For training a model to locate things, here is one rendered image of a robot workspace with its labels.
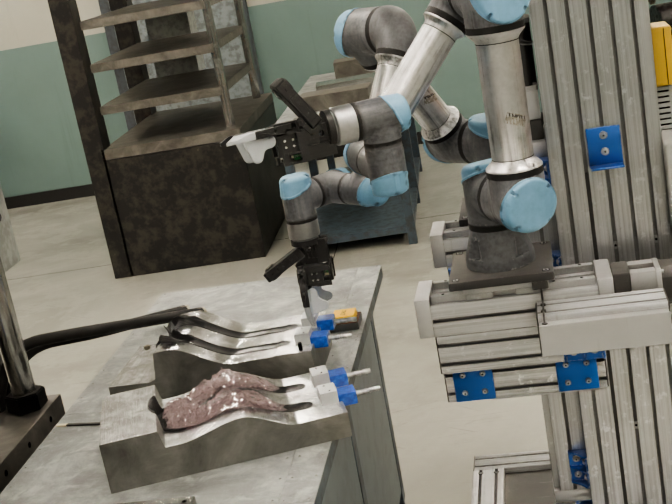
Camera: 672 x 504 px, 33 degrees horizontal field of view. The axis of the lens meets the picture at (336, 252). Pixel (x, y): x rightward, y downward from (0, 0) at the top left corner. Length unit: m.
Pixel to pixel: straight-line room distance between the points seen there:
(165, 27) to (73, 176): 2.23
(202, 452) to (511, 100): 0.93
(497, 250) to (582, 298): 0.21
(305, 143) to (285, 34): 7.03
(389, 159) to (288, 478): 0.65
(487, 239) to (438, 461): 1.64
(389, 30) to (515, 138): 0.54
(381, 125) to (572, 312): 0.57
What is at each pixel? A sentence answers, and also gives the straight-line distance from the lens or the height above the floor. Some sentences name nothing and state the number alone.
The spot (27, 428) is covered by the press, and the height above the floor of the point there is 0.78.
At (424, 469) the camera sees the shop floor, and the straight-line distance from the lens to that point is 3.93.
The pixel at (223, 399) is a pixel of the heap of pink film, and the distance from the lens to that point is 2.38.
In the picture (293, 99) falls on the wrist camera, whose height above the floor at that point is 1.51.
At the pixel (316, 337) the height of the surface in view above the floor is 0.90.
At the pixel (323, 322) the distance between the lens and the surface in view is 2.74.
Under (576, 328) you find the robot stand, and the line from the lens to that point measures 2.37.
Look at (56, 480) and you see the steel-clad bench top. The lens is 2.50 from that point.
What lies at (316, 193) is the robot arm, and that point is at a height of 1.21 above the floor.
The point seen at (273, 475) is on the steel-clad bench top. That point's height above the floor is 0.80.
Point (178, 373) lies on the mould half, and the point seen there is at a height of 0.87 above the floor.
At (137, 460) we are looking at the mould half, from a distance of 2.34.
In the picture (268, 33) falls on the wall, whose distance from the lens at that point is 9.17.
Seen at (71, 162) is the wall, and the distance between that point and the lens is 9.73.
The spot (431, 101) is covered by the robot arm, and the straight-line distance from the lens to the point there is 2.92.
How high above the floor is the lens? 1.81
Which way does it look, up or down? 16 degrees down
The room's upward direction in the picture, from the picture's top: 11 degrees counter-clockwise
